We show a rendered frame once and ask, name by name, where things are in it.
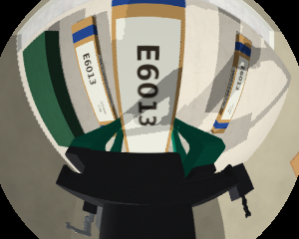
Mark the white welding electrode pack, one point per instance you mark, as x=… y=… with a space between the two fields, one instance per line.
x=87 y=49
x=148 y=48

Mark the cream welding electrode pack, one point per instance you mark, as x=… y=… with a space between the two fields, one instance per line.
x=235 y=86

